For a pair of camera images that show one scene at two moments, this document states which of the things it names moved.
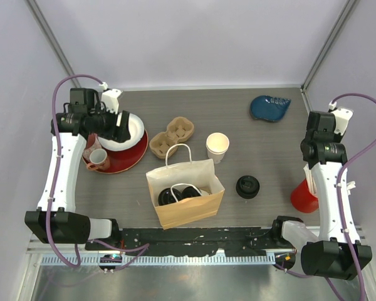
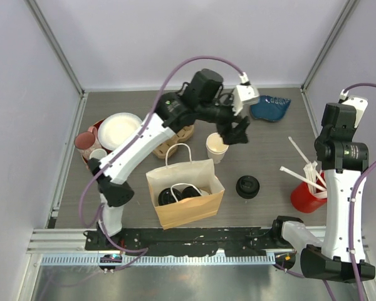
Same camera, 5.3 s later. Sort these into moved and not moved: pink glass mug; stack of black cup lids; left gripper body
Moved: left gripper body
Not moved: stack of black cup lids; pink glass mug
